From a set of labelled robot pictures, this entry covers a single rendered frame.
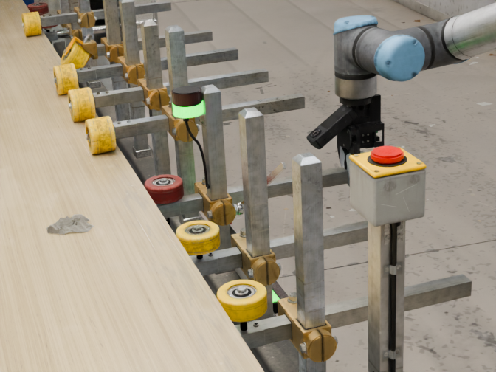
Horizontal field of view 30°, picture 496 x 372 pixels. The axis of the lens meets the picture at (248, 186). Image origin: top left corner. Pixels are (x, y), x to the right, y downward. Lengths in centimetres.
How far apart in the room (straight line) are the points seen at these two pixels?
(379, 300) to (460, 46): 79
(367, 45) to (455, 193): 228
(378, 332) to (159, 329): 36
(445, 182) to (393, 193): 309
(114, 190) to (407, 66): 64
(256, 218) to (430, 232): 212
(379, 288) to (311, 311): 31
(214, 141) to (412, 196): 80
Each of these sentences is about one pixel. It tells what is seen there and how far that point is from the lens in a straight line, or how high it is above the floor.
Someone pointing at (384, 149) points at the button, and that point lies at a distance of 114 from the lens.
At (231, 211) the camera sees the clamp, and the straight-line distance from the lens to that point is 190.
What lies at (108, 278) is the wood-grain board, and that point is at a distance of 158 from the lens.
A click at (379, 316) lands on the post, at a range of 121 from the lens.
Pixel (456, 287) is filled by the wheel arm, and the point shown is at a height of 83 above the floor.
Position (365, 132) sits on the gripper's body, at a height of 95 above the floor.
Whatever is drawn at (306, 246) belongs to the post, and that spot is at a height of 99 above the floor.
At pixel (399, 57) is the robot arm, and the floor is 115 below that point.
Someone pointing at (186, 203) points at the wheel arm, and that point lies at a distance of 194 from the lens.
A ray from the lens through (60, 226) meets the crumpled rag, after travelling 177.
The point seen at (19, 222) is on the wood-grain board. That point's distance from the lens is 183.
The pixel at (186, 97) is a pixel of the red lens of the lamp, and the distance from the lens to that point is 180.
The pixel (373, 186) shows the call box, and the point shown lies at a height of 120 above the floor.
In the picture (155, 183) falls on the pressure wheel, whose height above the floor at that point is 90.
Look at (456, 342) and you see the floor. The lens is 305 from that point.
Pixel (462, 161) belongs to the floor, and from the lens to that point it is 444.
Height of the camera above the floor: 164
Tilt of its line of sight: 23 degrees down
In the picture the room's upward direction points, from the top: 3 degrees counter-clockwise
